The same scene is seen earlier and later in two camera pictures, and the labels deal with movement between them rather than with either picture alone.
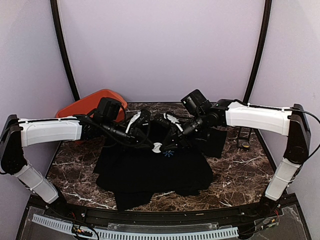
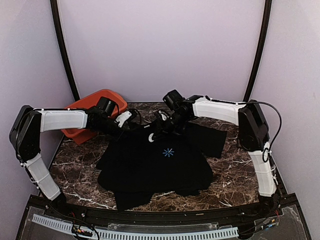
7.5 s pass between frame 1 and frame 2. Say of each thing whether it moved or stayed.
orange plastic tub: stayed
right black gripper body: moved
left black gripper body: moved
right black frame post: stayed
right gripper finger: moved
